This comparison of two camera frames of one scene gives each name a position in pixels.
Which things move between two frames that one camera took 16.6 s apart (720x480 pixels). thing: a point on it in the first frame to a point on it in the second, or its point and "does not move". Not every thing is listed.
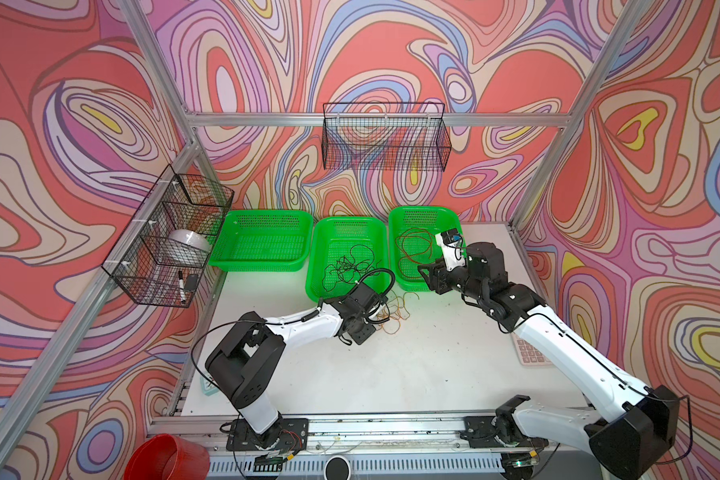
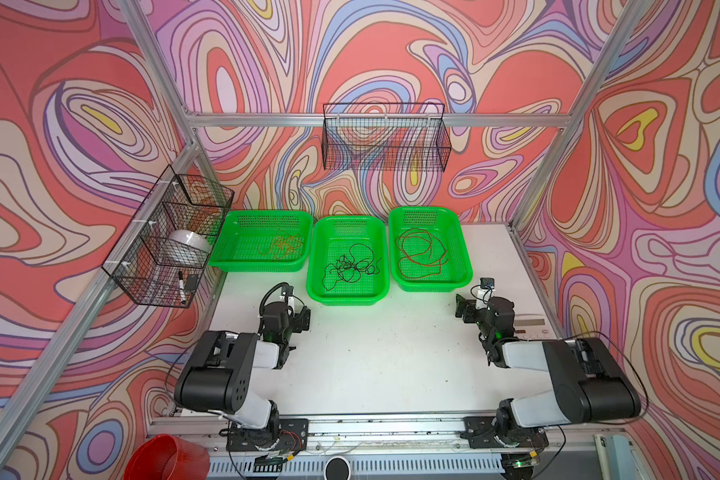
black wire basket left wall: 161,259 does not move
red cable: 413,242 does not move
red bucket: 168,457 does not move
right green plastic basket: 412,239 does not move
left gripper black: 364,336 to 295,318
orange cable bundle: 392,312 to 284,242
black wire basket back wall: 389,136 does not move
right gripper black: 436,276 to 469,309
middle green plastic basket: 344,251 does not move
